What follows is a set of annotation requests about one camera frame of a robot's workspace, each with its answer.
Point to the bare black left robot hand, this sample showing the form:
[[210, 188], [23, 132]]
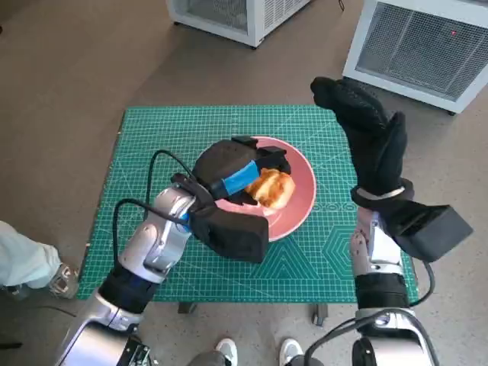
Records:
[[221, 164]]

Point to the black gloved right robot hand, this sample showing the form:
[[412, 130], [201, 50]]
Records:
[[373, 145]]

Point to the orange striped toy bread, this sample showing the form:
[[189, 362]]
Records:
[[274, 188]]

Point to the pink bowl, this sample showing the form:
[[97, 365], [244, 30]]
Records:
[[301, 167]]

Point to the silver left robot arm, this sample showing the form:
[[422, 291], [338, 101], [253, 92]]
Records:
[[152, 244]]

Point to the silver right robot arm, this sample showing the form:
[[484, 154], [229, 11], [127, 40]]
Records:
[[381, 293]]

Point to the white mesh cabinet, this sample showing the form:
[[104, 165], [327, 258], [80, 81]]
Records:
[[415, 49], [236, 19]]

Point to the green cutting mat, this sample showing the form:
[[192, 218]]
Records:
[[305, 274]]

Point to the white shoe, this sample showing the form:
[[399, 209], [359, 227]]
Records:
[[290, 350], [225, 350]]

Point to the person's shoe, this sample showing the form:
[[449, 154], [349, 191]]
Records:
[[63, 282]]

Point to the person's leg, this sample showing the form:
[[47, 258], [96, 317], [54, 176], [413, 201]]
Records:
[[23, 255]]

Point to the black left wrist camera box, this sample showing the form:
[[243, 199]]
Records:
[[232, 232]]

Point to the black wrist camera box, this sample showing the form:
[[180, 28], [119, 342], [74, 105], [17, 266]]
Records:
[[232, 232], [434, 232]]

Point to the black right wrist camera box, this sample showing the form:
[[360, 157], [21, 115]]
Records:
[[434, 232]]

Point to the black table leg bracket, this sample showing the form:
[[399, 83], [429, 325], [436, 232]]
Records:
[[187, 308], [320, 314]]

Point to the black robot waist bracket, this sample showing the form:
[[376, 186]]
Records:
[[137, 352]]

